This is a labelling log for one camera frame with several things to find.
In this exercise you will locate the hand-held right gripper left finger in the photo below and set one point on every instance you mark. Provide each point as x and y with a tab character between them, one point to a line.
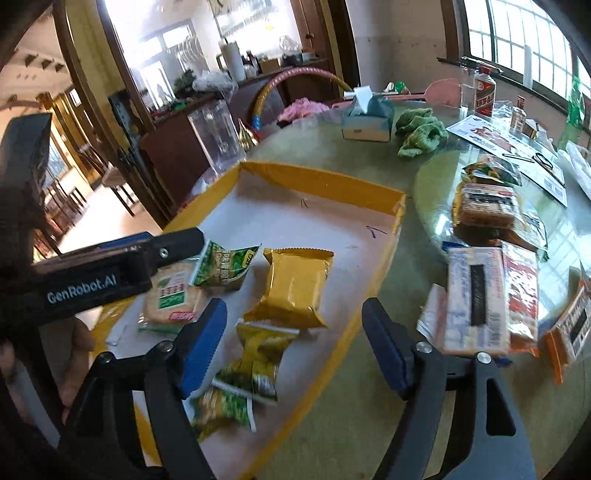
203	346

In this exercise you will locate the teal tissue box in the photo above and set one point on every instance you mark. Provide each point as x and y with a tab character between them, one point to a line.
367	120

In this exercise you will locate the red cracker packet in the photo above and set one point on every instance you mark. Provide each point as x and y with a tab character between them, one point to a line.
521	295

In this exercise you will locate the brown cracker packet clear wrapper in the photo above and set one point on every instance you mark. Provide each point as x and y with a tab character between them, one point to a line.
489	210

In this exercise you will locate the printed paper flyer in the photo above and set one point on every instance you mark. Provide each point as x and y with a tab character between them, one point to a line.
498	138

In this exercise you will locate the orange cracker packet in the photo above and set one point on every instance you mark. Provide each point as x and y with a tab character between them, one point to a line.
570	330

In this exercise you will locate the red label liquor bottle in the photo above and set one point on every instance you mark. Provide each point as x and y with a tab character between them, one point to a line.
485	94

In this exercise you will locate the pink hand fan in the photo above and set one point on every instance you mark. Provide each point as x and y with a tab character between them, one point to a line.
443	92

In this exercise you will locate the pink cloth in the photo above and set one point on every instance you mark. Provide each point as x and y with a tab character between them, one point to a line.
302	110

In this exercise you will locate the white blue cracker packet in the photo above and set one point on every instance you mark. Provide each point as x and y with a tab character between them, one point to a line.
471	300

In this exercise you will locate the colourful hula hoop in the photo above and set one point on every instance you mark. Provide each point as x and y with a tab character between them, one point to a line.
295	70

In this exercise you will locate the black scissors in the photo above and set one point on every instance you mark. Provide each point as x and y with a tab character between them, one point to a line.
542	161

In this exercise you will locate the dark wooden cabinet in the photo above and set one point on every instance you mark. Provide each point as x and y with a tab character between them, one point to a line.
171	147

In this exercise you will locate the round cracker packet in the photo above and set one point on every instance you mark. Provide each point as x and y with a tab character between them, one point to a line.
175	295

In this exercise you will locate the wooden chair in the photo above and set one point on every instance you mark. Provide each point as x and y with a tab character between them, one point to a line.
120	184

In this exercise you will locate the green foil snack bag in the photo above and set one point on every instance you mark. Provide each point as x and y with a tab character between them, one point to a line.
491	171

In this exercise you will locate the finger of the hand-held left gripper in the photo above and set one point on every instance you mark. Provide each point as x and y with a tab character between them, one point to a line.
111	243
175	249

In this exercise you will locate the small glass bottle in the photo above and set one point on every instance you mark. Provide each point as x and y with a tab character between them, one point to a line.
517	117

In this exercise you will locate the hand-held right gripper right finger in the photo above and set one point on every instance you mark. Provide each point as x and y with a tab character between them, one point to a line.
388	350

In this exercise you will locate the person's left hand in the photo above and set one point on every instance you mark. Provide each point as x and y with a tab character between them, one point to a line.
78	364

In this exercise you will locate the green snack packet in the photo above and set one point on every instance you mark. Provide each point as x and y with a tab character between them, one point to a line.
226	267
258	355
221	410

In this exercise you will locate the green cloth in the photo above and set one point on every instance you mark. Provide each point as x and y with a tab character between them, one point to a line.
420	131

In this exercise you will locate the clear plastic bag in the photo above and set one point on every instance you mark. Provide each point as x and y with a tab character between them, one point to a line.
214	82

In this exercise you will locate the white plastic bag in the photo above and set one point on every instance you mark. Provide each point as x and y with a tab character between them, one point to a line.
579	166

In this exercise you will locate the green plastic bottle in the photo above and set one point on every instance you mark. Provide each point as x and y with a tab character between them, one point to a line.
574	110

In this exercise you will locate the group of wooden dining chairs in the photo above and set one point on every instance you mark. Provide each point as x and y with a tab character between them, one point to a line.
62	212

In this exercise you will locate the clear glass bottle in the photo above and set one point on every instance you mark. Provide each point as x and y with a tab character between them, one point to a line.
467	87

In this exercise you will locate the white thermos cup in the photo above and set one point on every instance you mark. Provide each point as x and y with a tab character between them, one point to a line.
233	62

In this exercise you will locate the yellow snack packet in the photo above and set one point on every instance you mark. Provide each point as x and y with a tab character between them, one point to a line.
291	290

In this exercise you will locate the yellow cardboard tray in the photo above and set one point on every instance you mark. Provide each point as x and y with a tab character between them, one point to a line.
295	221

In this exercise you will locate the gold foil ornament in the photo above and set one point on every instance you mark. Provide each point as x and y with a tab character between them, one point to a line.
247	136

